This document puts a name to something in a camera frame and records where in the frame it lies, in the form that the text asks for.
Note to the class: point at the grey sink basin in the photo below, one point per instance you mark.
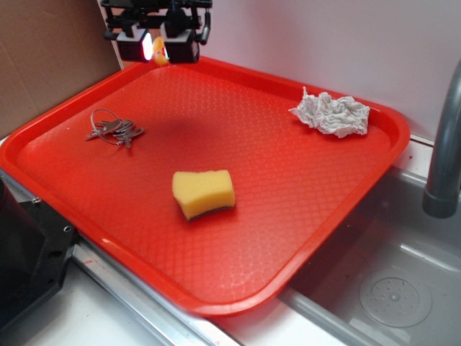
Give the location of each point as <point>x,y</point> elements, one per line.
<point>389,275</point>

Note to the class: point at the yellow kitchen sponge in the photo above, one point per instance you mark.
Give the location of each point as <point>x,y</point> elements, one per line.
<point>198,193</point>

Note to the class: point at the grey faucet spout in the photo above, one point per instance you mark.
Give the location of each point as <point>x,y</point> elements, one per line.
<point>442,190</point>

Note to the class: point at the yellow rubber duck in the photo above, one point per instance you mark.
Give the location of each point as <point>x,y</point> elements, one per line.
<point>160,56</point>

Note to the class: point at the crumpled white paper towel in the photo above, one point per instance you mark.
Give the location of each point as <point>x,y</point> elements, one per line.
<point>341,117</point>

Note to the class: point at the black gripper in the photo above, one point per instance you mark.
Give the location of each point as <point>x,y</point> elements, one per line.
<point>187,23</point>

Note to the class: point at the red plastic tray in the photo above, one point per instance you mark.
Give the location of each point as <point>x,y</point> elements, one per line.
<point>293,184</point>

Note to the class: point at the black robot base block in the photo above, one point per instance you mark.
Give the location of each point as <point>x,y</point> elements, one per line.
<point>36,245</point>

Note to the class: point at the bunch of silver keys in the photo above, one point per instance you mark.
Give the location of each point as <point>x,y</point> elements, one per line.
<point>111,129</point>

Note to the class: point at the brown cardboard panel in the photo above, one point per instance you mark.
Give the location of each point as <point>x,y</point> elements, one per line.
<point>50,51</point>

